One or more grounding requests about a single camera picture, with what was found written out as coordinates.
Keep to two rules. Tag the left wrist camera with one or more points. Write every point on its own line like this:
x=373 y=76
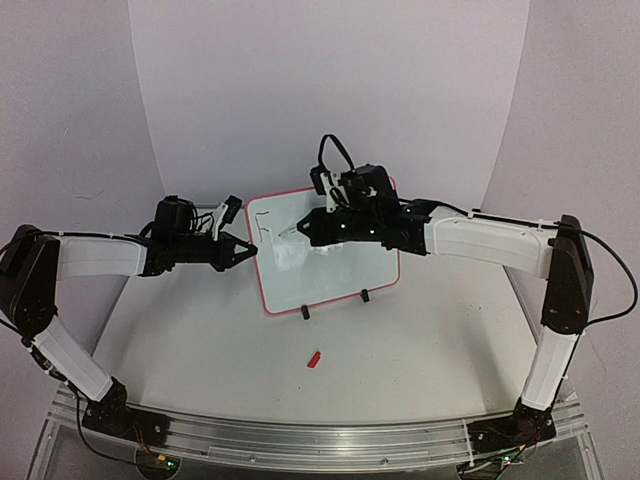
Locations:
x=224 y=214

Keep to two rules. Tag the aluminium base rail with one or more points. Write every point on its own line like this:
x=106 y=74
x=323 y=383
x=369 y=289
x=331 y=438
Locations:
x=291 y=447

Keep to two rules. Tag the red marker cap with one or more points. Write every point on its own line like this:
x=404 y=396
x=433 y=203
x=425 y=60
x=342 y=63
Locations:
x=314 y=360

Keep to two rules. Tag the pink framed whiteboard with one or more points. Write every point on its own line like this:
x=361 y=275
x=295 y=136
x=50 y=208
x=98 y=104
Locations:
x=291 y=272

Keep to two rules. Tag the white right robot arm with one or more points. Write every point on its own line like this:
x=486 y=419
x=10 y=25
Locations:
x=546 y=261

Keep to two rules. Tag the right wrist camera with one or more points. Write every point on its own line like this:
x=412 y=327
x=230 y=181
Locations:
x=324 y=181

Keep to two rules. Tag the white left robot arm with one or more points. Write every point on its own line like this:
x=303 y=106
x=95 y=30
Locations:
x=37 y=266

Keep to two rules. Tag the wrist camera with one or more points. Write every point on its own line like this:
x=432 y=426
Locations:
x=324 y=181
x=224 y=214

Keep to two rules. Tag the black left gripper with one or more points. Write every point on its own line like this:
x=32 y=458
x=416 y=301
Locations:
x=224 y=256

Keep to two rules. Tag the wire whiteboard stand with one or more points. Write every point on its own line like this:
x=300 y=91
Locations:
x=305 y=310

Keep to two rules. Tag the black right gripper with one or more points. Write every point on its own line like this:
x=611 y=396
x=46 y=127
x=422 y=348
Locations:
x=329 y=228

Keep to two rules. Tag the whiteboard marker pen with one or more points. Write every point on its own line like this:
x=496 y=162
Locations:
x=292 y=230

